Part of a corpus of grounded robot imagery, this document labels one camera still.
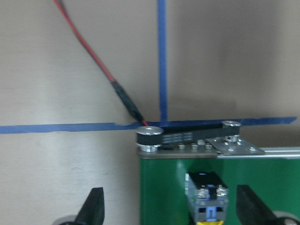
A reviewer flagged yellow push button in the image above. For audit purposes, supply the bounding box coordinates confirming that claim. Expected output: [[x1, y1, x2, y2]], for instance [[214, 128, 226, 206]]
[[185, 172, 229, 225]]

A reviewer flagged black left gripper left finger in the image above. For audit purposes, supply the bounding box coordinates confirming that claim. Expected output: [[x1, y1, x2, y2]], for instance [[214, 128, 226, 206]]
[[74, 187, 105, 225]]

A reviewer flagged red black controller cable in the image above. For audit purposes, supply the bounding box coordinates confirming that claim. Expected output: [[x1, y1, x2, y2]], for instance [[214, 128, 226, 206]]
[[53, 0, 149, 127]]

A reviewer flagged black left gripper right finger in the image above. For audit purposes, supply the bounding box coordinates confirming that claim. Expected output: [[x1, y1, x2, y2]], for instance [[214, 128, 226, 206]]
[[236, 185, 281, 225]]

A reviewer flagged green conveyor belt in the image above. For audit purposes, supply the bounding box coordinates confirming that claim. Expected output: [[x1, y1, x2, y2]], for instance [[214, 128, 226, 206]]
[[136, 117, 300, 225]]

